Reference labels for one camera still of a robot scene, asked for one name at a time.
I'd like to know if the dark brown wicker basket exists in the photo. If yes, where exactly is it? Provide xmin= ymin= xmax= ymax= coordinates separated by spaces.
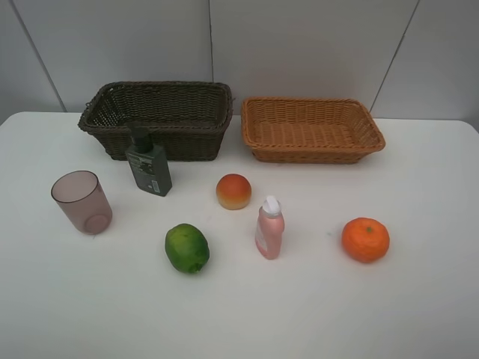
xmin=79 ymin=81 xmax=233 ymax=162

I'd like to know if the red yellow peach fruit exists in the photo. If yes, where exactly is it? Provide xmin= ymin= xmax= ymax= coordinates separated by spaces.
xmin=216 ymin=174 xmax=251 ymax=210

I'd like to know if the translucent pink plastic cup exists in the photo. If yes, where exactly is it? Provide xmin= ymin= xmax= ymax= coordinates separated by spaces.
xmin=51 ymin=171 xmax=112 ymax=235

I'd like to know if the dark green pump bottle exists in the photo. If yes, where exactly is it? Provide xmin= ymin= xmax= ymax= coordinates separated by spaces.
xmin=126 ymin=125 xmax=172 ymax=197

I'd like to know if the light brown wicker basket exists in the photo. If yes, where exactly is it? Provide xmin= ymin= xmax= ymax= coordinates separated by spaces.
xmin=241 ymin=96 xmax=385 ymax=165

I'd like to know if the green lime fruit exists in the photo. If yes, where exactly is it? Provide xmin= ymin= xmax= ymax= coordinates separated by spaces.
xmin=165 ymin=224 xmax=210 ymax=274

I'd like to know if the orange tangerine fruit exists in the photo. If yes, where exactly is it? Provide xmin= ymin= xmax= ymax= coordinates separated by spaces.
xmin=341 ymin=218 xmax=390 ymax=263

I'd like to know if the pink bottle white cap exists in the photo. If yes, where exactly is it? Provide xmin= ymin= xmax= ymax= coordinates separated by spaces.
xmin=254 ymin=195 xmax=285 ymax=260

